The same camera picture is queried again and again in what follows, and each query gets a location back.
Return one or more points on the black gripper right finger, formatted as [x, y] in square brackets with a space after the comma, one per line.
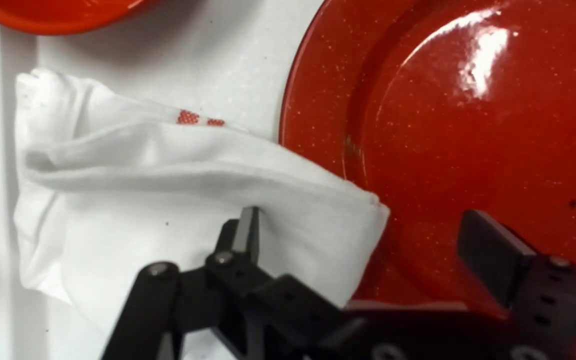
[495, 254]

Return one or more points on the large red plate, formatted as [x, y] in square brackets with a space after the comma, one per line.
[443, 107]

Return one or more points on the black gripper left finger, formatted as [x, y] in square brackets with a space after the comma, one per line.
[247, 237]

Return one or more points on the red and white towel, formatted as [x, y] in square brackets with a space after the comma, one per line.
[110, 185]

